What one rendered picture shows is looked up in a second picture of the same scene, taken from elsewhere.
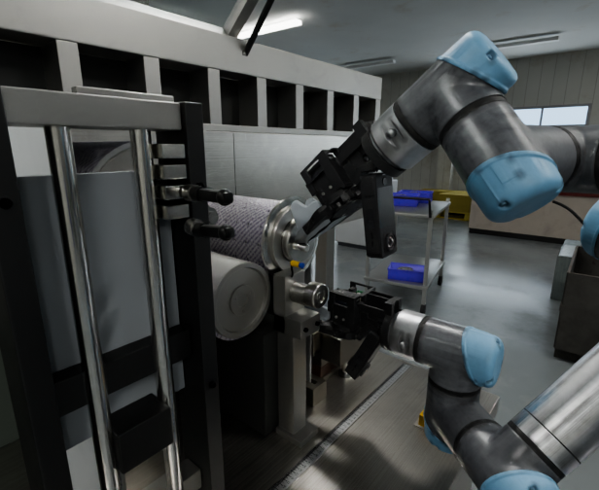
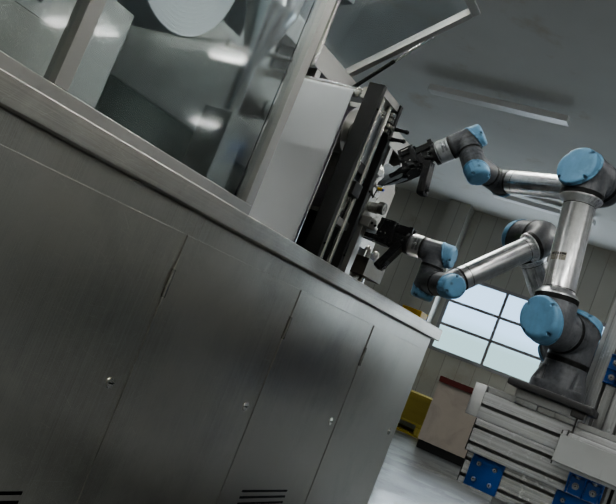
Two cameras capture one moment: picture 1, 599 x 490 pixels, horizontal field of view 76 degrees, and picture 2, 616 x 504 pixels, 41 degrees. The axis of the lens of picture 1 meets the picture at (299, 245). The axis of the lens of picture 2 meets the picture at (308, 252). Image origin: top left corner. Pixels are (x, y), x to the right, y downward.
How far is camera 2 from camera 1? 219 cm
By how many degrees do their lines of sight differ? 22
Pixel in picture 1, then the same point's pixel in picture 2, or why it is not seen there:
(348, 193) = (417, 164)
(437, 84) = (463, 135)
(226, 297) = not seen: hidden behind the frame
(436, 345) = (430, 244)
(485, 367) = (449, 252)
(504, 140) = (477, 156)
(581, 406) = (479, 261)
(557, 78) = (587, 278)
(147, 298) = (370, 151)
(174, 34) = (331, 64)
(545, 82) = not seen: hidden behind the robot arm
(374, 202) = (427, 170)
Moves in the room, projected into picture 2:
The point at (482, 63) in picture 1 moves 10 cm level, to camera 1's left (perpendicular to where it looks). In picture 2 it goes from (477, 134) to (449, 120)
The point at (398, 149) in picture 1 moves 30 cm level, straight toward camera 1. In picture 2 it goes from (443, 152) to (459, 128)
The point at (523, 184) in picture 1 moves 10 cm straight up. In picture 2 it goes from (479, 168) to (491, 137)
